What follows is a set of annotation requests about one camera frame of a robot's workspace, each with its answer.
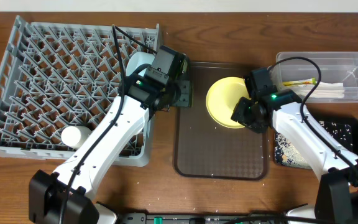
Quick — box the yellow round plate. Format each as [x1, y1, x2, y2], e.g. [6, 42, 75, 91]
[206, 77, 250, 129]

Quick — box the white cup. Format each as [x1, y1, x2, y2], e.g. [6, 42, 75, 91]
[61, 126, 91, 149]

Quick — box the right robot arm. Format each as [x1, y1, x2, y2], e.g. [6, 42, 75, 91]
[231, 68, 358, 223]

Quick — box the grey plastic dish rack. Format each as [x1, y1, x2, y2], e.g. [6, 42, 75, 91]
[0, 17, 162, 160]

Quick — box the black rail at table edge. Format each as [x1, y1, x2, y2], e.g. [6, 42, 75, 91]
[118, 212, 285, 224]

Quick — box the black flat waste tray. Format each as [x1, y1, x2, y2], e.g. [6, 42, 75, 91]
[274, 114, 358, 169]

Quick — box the green snack wrapper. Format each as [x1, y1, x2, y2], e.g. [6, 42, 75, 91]
[283, 78, 316, 86]

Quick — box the white paper napkin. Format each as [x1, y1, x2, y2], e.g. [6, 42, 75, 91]
[289, 82, 345, 99]

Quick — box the light blue small bowl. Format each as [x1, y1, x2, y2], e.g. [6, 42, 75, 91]
[126, 52, 155, 77]

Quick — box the dark brown serving tray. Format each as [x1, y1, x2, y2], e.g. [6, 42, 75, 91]
[173, 62, 269, 180]

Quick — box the spilled rice pile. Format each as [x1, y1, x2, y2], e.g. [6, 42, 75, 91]
[274, 120, 355, 169]

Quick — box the clear plastic waste bin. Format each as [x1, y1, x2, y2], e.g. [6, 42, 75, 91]
[270, 52, 358, 103]

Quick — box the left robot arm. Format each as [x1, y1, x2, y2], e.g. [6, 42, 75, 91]
[29, 45, 193, 223]

